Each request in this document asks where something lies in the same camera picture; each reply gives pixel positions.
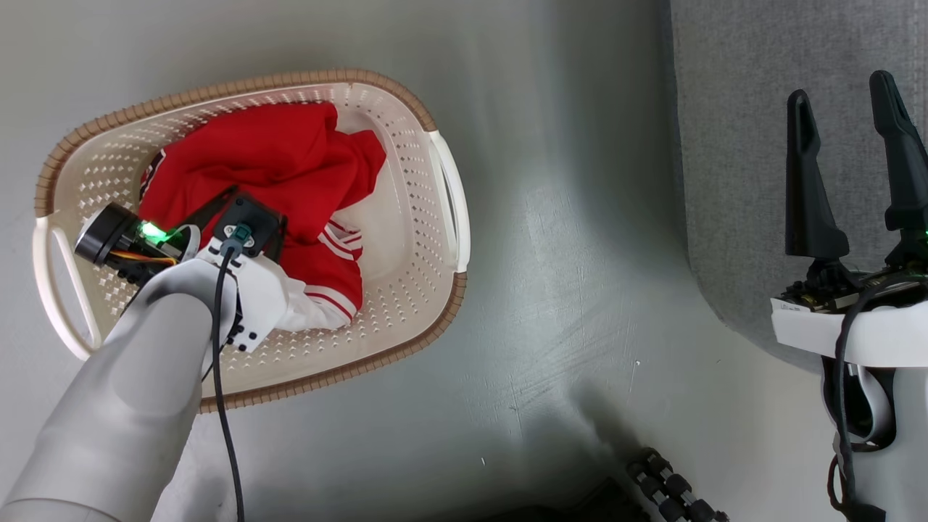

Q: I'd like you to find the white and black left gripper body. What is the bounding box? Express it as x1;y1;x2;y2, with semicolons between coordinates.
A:
75;202;292;353

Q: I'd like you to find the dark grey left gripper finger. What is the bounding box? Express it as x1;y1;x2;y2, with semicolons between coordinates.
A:
174;185;242;233

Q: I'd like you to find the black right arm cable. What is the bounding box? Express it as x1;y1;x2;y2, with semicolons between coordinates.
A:
828;279;898;522

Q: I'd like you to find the black ribbed hose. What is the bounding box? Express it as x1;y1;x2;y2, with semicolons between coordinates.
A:
627;447;729;522

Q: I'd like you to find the cream perforated laundry basket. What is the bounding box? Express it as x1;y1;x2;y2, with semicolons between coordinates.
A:
31;69;472;414

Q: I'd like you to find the red jacket with striped cuffs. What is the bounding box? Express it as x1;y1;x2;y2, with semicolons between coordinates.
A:
139;101;387;333

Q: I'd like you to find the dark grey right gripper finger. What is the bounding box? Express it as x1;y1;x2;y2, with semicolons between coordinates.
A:
869;70;928;234
785;89;850;260

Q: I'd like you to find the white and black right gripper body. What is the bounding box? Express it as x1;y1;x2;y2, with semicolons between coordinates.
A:
771;236;928;367

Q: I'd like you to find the teal-plug left camera cable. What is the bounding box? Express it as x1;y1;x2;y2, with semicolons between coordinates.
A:
212;223;254;522

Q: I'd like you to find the grey fabric sofa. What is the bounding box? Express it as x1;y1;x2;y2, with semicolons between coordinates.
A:
656;0;928;375

